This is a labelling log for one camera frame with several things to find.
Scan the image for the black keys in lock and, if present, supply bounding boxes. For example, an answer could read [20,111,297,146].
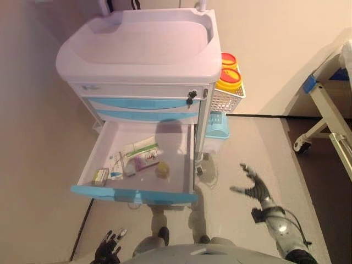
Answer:
[186,90,199,106]

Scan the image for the green and white medicine box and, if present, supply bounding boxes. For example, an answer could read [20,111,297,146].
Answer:
[124,138,160,158]

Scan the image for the bed caster wheel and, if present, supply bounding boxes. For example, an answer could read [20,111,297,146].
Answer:
[293,135,312,155]

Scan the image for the yellow medicine bottle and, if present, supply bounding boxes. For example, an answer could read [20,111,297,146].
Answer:
[155,162,172,180]

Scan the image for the grey robot torso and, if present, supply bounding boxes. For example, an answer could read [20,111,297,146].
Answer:
[131,243,287,264]

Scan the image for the small green yellow box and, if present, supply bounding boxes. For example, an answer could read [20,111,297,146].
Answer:
[93,166,109,186]

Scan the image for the wide drawer with blue front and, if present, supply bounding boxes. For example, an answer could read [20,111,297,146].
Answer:
[70,120,199,206]

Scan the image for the white wire basket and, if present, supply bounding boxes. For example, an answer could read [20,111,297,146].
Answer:
[210,64,247,114]

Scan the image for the blue-fronted cart drawer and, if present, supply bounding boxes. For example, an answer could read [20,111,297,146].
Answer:
[90,109,200,123]
[81,96,202,110]

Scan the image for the waste bin with blue lid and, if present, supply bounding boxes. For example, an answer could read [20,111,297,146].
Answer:
[204,112,232,153]

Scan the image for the yellow sharps container red lid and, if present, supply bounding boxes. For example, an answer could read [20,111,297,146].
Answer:
[216,68,244,93]
[221,52,239,70]

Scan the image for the white and blue packet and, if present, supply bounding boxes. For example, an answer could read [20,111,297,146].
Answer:
[108,151,133,181]

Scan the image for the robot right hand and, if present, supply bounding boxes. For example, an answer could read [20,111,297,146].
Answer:
[230,163,273,204]

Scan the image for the white medical cart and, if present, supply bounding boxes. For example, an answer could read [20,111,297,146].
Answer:
[56,7,222,177]

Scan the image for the pink medicine box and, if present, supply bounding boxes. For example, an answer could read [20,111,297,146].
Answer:
[131,152,161,171]

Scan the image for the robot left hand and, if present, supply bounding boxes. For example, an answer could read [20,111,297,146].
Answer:
[95,227,128,264]

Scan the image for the blue tape on bed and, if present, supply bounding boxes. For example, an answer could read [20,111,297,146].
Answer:
[302,74,318,95]

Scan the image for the hospital bed frame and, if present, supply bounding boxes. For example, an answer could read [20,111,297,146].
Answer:
[293,35,352,177]

